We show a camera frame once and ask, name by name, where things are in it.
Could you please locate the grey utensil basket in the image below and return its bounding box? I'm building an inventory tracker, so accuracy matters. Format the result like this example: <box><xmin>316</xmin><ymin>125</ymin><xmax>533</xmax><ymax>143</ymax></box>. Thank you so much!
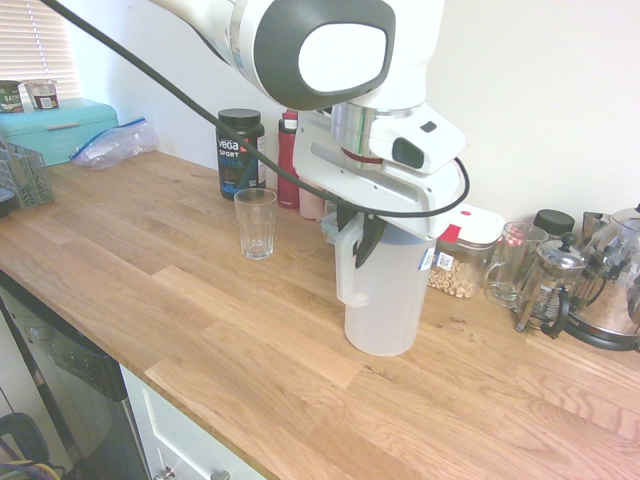
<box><xmin>0</xmin><ymin>140</ymin><xmax>56</xmax><ymax>210</ymax></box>

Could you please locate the black bag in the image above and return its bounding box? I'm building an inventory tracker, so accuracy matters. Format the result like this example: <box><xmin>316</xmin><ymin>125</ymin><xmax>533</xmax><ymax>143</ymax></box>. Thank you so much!
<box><xmin>0</xmin><ymin>412</ymin><xmax>67</xmax><ymax>480</ymax></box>

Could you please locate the glass and steel kettle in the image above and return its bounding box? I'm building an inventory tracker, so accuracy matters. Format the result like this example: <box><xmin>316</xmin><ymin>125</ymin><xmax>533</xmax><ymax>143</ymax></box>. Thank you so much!
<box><xmin>563</xmin><ymin>203</ymin><xmax>640</xmax><ymax>352</ymax></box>

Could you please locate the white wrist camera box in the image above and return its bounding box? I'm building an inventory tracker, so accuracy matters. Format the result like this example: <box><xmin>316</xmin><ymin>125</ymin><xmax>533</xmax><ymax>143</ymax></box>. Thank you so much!
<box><xmin>368</xmin><ymin>106</ymin><xmax>468</xmax><ymax>176</ymax></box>

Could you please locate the clear glass mug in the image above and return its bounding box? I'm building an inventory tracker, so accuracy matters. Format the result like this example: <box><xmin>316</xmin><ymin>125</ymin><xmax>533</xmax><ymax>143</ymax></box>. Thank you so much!
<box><xmin>483</xmin><ymin>221</ymin><xmax>550</xmax><ymax>309</ymax></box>

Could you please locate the black-lidded jar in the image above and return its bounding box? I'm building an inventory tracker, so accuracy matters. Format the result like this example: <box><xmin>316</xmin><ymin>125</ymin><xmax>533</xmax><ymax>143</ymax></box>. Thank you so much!
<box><xmin>531</xmin><ymin>208</ymin><xmax>577</xmax><ymax>242</ymax></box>

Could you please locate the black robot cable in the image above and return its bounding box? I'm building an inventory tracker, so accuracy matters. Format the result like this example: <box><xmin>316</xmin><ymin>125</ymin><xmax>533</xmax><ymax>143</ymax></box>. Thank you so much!
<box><xmin>38</xmin><ymin>0</ymin><xmax>473</xmax><ymax>220</ymax></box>

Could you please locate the cereal container red-white lid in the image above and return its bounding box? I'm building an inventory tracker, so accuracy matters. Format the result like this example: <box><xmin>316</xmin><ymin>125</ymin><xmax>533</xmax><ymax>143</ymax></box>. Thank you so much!
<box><xmin>426</xmin><ymin>203</ymin><xmax>507</xmax><ymax>300</ymax></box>

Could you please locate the translucent pitcher with blue lid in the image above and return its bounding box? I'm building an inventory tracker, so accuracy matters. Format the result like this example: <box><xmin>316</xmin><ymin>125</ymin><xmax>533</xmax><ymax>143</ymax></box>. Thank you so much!
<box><xmin>333</xmin><ymin>216</ymin><xmax>439</xmax><ymax>358</ymax></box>

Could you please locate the green oatmeal cup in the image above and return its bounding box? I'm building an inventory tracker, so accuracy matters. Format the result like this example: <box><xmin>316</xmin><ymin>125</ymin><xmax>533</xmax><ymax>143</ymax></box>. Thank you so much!
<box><xmin>0</xmin><ymin>79</ymin><xmax>27</xmax><ymax>116</ymax></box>

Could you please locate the clear zip plastic bag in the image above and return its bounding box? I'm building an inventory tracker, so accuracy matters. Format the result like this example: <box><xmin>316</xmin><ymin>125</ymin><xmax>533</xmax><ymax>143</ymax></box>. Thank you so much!
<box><xmin>68</xmin><ymin>116</ymin><xmax>161</xmax><ymax>172</ymax></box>

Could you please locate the white cabinet drawer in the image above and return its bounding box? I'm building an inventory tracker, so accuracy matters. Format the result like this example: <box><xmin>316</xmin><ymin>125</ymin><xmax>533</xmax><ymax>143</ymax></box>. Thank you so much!
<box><xmin>118</xmin><ymin>363</ymin><xmax>274</xmax><ymax>480</ymax></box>

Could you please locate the pink cup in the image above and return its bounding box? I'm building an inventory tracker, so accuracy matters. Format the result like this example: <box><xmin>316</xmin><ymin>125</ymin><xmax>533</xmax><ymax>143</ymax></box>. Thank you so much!
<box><xmin>298</xmin><ymin>188</ymin><xmax>327</xmax><ymax>221</ymax></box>

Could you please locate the glass French press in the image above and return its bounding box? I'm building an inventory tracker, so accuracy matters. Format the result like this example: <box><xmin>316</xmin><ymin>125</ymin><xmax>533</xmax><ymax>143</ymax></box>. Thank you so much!
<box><xmin>514</xmin><ymin>231</ymin><xmax>587</xmax><ymax>342</ymax></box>

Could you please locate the white window blind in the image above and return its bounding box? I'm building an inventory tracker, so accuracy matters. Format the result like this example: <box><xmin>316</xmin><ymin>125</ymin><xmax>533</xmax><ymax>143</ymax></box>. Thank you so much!
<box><xmin>0</xmin><ymin>0</ymin><xmax>82</xmax><ymax>102</ymax></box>

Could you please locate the black Vega protein tub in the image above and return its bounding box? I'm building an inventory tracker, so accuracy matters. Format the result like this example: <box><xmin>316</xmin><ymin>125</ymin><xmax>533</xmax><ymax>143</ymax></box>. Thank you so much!
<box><xmin>215</xmin><ymin>108</ymin><xmax>267</xmax><ymax>202</ymax></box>

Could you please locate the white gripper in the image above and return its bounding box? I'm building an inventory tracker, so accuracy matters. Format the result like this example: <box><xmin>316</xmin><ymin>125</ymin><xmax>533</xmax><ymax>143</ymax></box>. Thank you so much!
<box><xmin>293</xmin><ymin>110</ymin><xmax>465</xmax><ymax>269</ymax></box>

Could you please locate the white and black oatmeal cup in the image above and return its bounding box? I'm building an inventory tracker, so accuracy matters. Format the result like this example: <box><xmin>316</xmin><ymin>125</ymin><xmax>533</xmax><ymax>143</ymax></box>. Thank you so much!
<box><xmin>23</xmin><ymin>78</ymin><xmax>60</xmax><ymax>112</ymax></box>

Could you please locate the silver drawer handle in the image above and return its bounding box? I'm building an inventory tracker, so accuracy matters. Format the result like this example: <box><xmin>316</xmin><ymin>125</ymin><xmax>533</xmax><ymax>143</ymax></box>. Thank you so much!
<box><xmin>154</xmin><ymin>464</ymin><xmax>232</xmax><ymax>480</ymax></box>

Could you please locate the teal bread box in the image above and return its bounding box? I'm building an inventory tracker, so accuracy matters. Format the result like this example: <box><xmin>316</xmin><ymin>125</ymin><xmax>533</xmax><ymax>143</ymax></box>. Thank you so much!
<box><xmin>0</xmin><ymin>97</ymin><xmax>121</xmax><ymax>167</ymax></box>

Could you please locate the clear faceted glass tumbler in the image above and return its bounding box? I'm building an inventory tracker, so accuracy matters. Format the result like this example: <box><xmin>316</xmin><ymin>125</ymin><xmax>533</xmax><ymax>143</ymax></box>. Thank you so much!
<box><xmin>233</xmin><ymin>187</ymin><xmax>278</xmax><ymax>262</ymax></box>

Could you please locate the stainless steel dishwasher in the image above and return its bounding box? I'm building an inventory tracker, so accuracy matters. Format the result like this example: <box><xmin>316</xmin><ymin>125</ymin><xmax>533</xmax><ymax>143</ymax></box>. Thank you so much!
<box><xmin>0</xmin><ymin>271</ymin><xmax>152</xmax><ymax>480</ymax></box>

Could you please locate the small blue-lidded container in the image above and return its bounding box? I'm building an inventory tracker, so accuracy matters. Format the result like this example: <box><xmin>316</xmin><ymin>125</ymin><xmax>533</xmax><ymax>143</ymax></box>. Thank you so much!
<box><xmin>320</xmin><ymin>211</ymin><xmax>342</xmax><ymax>245</ymax></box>

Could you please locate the red water bottle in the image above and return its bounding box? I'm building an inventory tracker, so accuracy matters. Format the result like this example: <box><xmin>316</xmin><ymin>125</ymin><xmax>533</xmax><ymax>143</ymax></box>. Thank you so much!
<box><xmin>277</xmin><ymin>111</ymin><xmax>302</xmax><ymax>209</ymax></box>

